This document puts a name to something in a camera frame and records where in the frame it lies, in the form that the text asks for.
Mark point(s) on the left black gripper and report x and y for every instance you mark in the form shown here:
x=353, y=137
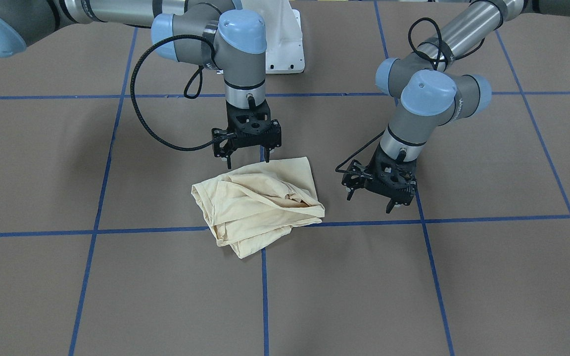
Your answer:
x=354, y=179

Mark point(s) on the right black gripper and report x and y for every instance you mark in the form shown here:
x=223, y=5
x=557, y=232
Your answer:
x=223, y=146

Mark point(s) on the beige long-sleeve printed shirt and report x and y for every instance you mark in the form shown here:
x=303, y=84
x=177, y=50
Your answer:
x=251, y=207

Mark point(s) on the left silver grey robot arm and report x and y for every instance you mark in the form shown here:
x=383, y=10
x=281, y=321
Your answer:
x=428, y=97

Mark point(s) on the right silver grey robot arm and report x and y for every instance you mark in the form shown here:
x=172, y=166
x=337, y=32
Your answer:
x=211, y=34

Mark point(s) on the white camera stand pillar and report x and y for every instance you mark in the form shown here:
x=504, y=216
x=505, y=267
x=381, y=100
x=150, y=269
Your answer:
x=284, y=53

